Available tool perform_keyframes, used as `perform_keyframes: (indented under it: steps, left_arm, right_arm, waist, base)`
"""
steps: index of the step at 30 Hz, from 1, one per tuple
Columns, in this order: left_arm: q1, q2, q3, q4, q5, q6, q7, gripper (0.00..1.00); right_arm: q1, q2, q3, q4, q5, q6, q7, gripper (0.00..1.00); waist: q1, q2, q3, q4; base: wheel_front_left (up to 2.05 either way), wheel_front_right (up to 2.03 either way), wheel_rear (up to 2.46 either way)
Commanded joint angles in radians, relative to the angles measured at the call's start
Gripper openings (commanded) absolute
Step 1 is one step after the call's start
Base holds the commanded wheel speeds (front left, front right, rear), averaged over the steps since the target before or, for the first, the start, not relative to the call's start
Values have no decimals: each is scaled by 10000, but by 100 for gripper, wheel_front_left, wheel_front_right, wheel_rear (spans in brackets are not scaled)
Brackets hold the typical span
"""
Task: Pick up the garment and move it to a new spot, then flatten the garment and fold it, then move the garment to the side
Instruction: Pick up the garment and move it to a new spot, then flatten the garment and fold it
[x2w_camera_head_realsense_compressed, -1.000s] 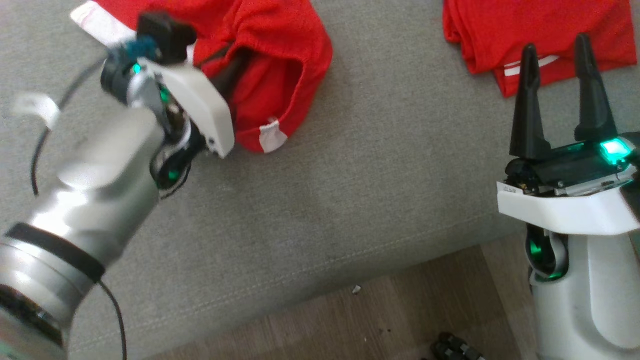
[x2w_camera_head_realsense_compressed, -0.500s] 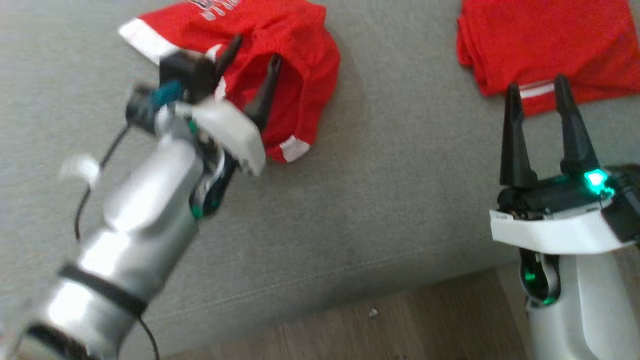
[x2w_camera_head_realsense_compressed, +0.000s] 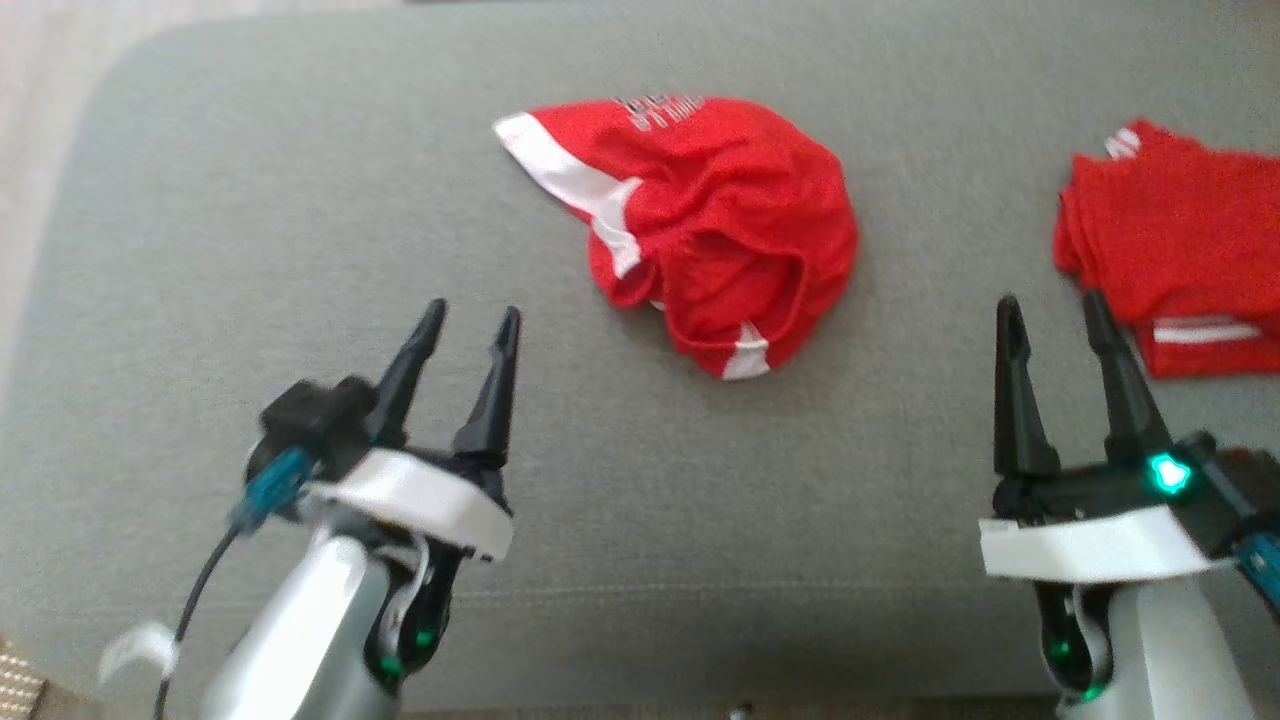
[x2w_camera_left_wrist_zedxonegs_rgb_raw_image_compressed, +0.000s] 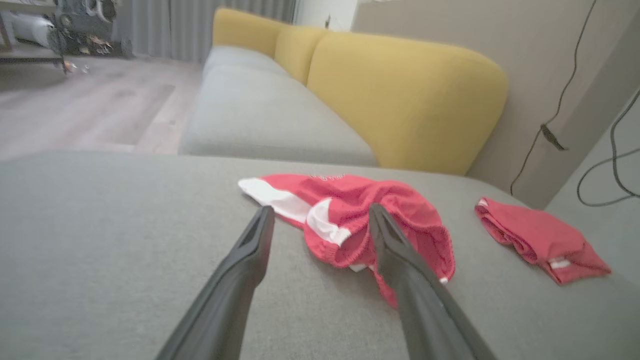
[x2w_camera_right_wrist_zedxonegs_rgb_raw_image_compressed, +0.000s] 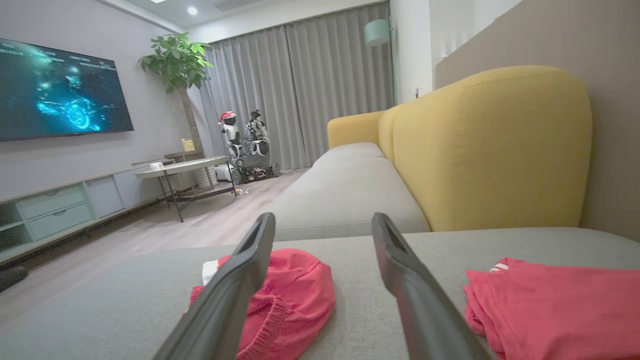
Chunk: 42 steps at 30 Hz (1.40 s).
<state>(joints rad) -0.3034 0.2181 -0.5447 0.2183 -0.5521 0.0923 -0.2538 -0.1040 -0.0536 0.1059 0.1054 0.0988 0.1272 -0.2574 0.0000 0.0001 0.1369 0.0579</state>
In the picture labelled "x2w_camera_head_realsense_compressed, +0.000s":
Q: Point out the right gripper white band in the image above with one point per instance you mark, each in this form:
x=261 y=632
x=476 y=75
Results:
x=1080 y=540

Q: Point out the red Bulls 23 jersey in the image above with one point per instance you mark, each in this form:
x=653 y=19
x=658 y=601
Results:
x=1180 y=230

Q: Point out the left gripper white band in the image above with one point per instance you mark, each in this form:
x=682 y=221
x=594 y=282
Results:
x=420 y=500

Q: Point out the beige woven rug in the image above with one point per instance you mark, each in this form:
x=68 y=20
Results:
x=18 y=690

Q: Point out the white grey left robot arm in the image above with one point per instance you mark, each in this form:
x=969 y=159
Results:
x=310 y=630

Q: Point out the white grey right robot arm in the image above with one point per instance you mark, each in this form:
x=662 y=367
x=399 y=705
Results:
x=1160 y=650

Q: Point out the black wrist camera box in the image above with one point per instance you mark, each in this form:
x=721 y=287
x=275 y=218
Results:
x=1250 y=510
x=315 y=420

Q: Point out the grey fabric sofa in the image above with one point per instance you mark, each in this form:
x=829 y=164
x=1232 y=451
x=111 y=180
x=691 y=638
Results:
x=700 y=500

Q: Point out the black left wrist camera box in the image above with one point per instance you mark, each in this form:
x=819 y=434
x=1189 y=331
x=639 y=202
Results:
x=315 y=420

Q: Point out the red shorts with white stripes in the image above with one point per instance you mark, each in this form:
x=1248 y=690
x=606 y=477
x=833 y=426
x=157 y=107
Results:
x=720 y=220

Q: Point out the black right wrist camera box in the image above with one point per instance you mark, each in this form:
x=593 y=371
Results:
x=1250 y=510

